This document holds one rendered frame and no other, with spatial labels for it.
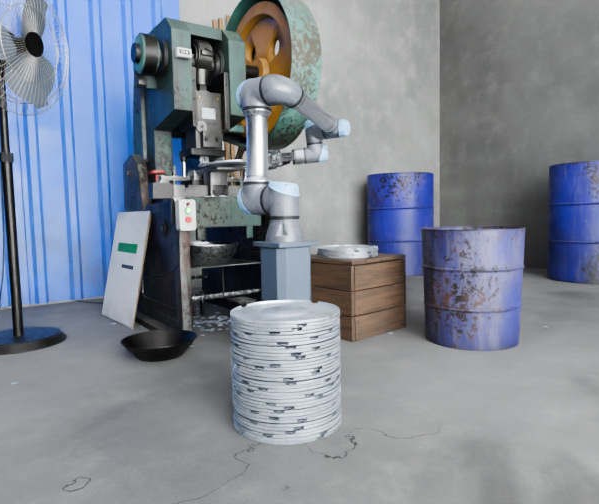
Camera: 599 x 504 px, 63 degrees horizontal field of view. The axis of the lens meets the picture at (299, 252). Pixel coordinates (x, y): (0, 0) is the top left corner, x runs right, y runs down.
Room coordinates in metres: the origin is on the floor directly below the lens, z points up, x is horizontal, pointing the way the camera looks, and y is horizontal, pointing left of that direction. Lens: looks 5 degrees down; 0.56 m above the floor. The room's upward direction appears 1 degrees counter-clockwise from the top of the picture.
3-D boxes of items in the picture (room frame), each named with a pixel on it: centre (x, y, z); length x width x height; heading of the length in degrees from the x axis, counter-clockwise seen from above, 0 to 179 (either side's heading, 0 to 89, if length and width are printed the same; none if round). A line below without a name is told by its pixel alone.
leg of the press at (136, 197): (2.52, 0.78, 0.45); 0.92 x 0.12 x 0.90; 35
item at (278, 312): (1.28, 0.04, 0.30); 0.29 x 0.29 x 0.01
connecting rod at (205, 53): (2.56, 0.48, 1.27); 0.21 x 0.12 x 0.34; 35
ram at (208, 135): (2.52, 0.46, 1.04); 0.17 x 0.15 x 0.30; 35
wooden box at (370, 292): (2.32, -0.23, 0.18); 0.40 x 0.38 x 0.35; 41
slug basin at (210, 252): (2.56, 0.49, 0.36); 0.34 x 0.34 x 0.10
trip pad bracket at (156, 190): (2.19, 0.61, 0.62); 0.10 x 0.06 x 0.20; 125
